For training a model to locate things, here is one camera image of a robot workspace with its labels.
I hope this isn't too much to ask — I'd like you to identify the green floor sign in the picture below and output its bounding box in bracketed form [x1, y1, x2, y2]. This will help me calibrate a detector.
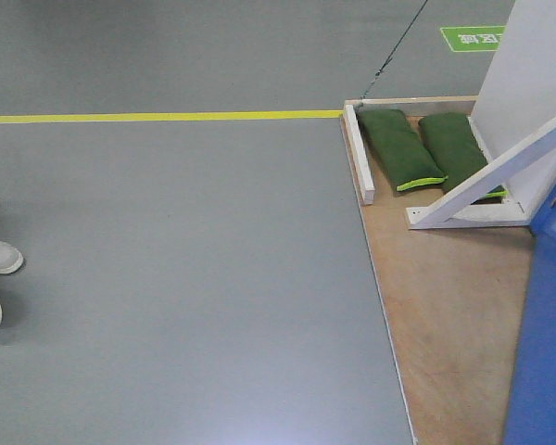
[439, 25, 505, 53]

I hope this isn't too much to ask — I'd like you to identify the white far triangular brace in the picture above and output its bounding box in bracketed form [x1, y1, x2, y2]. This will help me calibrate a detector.
[406, 116, 556, 230]

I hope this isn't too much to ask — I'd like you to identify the far dark guy rope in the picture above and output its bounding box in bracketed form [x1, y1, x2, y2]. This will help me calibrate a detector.
[359, 0, 431, 104]

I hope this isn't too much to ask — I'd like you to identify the white door frame panel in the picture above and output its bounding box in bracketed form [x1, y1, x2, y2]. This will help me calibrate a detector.
[466, 0, 556, 219]

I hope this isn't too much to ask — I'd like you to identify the wooden platform base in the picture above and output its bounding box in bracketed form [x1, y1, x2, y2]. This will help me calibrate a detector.
[339, 95, 537, 445]

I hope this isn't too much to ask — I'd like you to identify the green sandbag left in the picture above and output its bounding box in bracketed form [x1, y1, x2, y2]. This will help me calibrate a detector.
[357, 108, 448, 192]

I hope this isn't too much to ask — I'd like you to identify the white far edge batten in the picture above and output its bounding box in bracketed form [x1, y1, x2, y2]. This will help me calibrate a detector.
[341, 104, 375, 206]

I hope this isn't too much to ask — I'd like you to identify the blue door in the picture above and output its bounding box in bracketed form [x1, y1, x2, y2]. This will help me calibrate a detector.
[502, 185, 556, 444]

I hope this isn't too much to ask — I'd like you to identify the green sandbag right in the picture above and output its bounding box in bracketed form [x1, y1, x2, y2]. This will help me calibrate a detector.
[418, 112, 488, 194]

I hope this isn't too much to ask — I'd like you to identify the green sandbag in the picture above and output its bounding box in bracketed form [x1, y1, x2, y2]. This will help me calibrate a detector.
[418, 112, 488, 194]
[357, 108, 448, 192]

